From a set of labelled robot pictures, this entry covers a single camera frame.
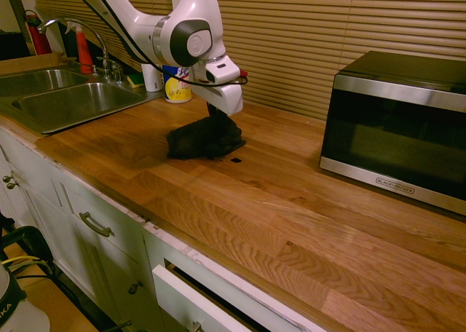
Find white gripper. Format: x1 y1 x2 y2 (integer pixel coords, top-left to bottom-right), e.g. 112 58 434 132
191 84 245 122

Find dark cleaning cloth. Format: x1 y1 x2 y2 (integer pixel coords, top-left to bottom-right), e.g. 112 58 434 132
165 113 247 161

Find yellow wipes canister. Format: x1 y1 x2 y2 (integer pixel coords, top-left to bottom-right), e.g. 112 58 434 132
162 64 193 104

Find white cup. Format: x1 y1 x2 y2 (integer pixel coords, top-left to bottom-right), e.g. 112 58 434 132
141 63 164 93

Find yellow green sponge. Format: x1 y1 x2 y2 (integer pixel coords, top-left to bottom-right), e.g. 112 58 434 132
126 73 146 90

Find wide tan window blinds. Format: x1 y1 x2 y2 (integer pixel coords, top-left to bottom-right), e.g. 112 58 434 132
186 0 466 122

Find stainless steel double sink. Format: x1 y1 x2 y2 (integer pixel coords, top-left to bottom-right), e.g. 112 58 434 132
0 68 165 135

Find red spray bottle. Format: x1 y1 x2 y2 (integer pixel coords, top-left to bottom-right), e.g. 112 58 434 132
65 21 95 75

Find chrome kitchen faucet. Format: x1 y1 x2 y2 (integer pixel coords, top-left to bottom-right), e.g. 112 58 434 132
36 17 125 84

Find black steel microwave oven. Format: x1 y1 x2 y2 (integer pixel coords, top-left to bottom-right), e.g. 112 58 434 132
319 50 466 217

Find white open drawer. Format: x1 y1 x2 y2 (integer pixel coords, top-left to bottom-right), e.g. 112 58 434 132
151 263 263 332

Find red fire extinguisher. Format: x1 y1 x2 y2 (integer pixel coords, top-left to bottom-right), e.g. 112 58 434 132
23 9 53 57

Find white kitchen cabinet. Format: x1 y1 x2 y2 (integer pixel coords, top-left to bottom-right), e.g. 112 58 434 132
0 123 328 332

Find narrow tan window blinds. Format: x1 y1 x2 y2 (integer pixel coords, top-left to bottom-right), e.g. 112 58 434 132
30 0 173 71

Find black box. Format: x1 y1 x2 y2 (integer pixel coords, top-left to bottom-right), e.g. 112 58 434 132
0 31 31 61

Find white black lettered device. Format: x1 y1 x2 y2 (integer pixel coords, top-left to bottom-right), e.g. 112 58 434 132
0 263 51 332

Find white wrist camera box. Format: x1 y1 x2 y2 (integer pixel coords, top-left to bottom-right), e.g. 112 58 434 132
203 54 242 84

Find metal cabinet bar handle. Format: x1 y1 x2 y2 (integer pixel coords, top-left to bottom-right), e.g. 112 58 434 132
79 211 113 238

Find black metal stand frame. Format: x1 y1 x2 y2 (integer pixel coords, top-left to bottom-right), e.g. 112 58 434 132
0 225 56 278

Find yellow cable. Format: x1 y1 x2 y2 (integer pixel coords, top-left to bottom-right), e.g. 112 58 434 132
0 255 50 272

